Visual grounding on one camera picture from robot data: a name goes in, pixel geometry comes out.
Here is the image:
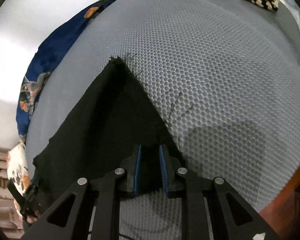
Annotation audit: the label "white floral pillow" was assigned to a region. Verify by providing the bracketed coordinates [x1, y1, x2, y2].
[7, 142, 31, 219]

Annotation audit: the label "navy floral blanket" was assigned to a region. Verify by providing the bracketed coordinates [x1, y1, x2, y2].
[16, 0, 117, 145]

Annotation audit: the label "grey mesh mattress cover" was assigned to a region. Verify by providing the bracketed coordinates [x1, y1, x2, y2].
[24, 0, 300, 239]

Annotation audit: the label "black pants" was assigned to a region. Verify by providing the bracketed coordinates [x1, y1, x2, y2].
[33, 58, 182, 199]

